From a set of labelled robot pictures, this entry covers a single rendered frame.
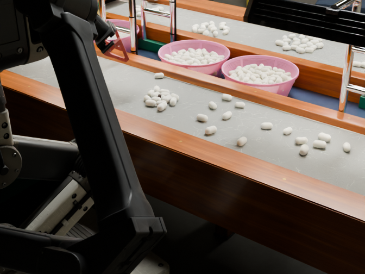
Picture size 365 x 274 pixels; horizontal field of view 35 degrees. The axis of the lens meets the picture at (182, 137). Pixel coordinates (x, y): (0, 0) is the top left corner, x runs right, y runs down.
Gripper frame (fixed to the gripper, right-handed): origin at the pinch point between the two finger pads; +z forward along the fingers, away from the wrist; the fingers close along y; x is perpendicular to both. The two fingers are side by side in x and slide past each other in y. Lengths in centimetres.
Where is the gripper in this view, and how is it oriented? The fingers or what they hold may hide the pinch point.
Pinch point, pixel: (123, 53)
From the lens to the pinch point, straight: 177.7
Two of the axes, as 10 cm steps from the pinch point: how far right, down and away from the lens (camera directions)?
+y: 2.3, 4.7, -8.5
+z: 6.2, 6.0, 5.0
